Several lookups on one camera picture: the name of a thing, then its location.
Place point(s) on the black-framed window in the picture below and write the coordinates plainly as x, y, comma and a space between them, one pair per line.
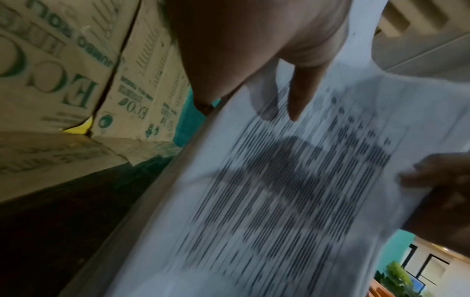
429, 266

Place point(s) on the green potted plant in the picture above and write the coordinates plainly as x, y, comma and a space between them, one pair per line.
394, 275

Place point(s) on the narrow green-printed cardboard box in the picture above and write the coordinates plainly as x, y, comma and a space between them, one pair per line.
147, 87

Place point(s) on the person's left hand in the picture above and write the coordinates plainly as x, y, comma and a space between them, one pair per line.
235, 37

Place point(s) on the orange wooden furniture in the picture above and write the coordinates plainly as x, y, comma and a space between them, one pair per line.
376, 288

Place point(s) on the yellow object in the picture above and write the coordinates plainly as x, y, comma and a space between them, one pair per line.
81, 127

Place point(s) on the flat green-printed cardboard box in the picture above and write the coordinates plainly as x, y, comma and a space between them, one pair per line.
44, 162

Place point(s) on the printed white paper sheets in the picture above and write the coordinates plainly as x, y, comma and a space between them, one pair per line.
293, 188

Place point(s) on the person's right hand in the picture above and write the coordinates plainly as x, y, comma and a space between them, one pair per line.
448, 179

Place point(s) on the large green-printed cardboard box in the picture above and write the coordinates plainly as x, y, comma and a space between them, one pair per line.
55, 58

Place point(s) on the white slatted frame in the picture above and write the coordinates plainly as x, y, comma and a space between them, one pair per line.
422, 32

